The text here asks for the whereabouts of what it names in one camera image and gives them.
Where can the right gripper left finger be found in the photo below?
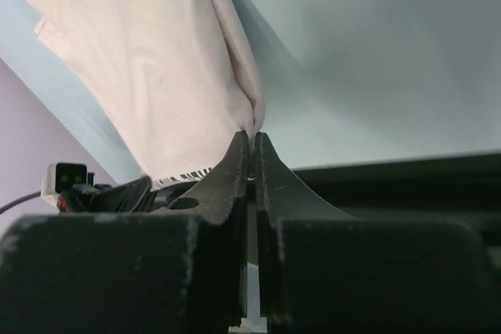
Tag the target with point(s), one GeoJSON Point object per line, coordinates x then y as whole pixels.
{"type": "Point", "coordinates": [179, 269]}

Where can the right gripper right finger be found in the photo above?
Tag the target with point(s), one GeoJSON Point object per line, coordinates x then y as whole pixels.
{"type": "Point", "coordinates": [323, 270]}

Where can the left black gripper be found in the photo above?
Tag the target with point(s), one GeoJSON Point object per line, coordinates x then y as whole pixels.
{"type": "Point", "coordinates": [134, 197]}

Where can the white and dark green t-shirt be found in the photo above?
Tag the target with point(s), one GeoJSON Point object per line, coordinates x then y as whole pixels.
{"type": "Point", "coordinates": [177, 78]}

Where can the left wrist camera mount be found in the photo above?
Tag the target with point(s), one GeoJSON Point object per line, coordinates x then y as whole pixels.
{"type": "Point", "coordinates": [61, 177]}

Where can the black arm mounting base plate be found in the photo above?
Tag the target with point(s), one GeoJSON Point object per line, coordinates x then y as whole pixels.
{"type": "Point", "coordinates": [449, 188]}

